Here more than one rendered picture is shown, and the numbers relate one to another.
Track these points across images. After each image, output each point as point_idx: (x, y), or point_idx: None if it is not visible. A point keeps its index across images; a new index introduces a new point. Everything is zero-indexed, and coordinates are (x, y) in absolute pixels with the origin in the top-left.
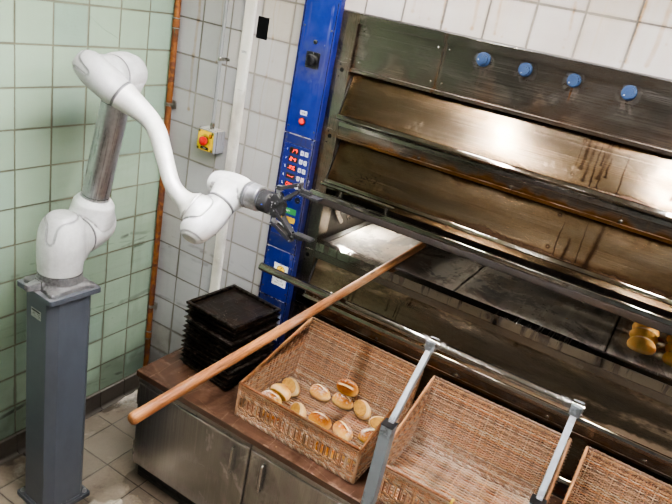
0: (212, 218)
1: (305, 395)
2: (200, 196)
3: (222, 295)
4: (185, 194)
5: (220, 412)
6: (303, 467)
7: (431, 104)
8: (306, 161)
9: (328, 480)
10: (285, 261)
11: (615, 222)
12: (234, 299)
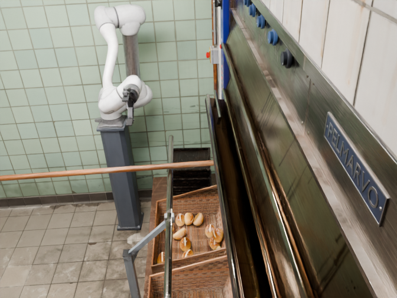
0: (107, 101)
1: (204, 228)
2: (108, 88)
3: (195, 151)
4: (105, 86)
5: (155, 213)
6: (146, 261)
7: (244, 38)
8: (223, 74)
9: (147, 274)
10: None
11: None
12: (197, 155)
